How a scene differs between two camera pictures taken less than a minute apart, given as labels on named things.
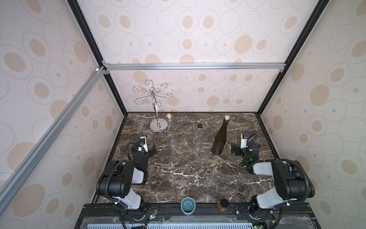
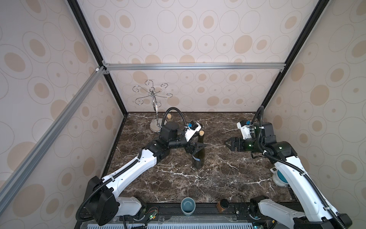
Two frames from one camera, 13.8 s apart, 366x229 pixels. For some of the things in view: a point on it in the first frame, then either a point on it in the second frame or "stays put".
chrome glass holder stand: x=157 y=125 stays put
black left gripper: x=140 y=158 → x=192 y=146
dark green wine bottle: x=219 y=142 → x=198 y=160
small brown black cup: x=222 y=204 stays put
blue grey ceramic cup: x=188 y=206 stays put
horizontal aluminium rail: x=120 y=66 stays put
